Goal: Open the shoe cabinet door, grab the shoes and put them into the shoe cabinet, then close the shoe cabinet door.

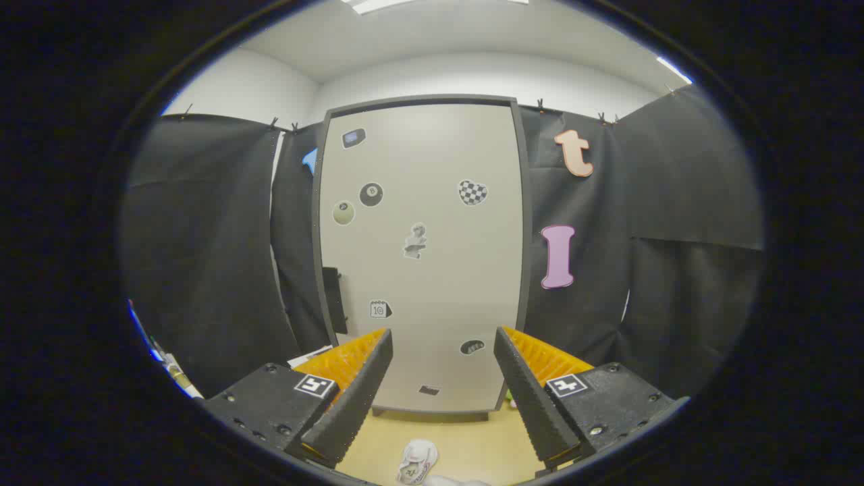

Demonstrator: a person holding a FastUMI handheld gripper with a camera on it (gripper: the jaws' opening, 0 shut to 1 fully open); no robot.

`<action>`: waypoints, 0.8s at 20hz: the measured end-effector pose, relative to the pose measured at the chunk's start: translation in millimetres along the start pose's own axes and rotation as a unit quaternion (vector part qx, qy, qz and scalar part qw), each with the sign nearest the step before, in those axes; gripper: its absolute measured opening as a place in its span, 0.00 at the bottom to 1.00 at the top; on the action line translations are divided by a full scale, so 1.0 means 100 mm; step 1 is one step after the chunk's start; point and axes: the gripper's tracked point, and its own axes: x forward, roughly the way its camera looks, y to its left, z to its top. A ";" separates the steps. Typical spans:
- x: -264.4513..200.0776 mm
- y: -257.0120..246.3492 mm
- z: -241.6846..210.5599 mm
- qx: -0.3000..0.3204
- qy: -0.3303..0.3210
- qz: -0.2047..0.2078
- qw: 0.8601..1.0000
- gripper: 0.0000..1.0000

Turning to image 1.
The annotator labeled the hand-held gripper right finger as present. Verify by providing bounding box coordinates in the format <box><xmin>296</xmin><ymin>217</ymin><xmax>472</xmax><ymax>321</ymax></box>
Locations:
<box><xmin>493</xmin><ymin>327</ymin><xmax>691</xmax><ymax>471</ymax></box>

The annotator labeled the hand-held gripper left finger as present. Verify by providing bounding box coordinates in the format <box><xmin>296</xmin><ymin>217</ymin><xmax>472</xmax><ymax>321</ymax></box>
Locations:
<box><xmin>202</xmin><ymin>329</ymin><xmax>394</xmax><ymax>468</ymax></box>

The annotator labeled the white shoe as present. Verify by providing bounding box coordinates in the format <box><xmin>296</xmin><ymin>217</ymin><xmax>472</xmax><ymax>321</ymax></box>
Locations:
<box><xmin>397</xmin><ymin>439</ymin><xmax>439</xmax><ymax>485</ymax></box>

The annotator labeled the black door handle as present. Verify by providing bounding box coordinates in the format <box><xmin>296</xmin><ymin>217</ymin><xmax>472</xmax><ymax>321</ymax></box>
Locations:
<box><xmin>322</xmin><ymin>267</ymin><xmax>349</xmax><ymax>335</ymax></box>

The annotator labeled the dark grey shoe cabinet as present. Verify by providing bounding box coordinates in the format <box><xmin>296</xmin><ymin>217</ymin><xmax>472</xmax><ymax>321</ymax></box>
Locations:
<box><xmin>312</xmin><ymin>94</ymin><xmax>534</xmax><ymax>423</ymax></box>

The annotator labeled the white cardboard box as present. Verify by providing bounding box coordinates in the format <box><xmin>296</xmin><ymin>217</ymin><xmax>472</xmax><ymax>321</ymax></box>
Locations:
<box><xmin>288</xmin><ymin>346</ymin><xmax>334</xmax><ymax>369</ymax></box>

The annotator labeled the black backdrop cloth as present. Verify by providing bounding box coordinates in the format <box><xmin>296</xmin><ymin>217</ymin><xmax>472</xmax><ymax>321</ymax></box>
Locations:
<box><xmin>121</xmin><ymin>84</ymin><xmax>765</xmax><ymax>400</ymax></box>

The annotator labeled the small ceiling light panel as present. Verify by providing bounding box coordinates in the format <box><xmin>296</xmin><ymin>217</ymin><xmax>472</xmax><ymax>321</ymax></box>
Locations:
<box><xmin>657</xmin><ymin>56</ymin><xmax>694</xmax><ymax>85</ymax></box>

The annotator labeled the long ceiling light panel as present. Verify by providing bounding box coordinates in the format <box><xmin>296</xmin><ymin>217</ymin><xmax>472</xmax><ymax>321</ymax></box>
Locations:
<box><xmin>341</xmin><ymin>0</ymin><xmax>419</xmax><ymax>16</ymax></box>

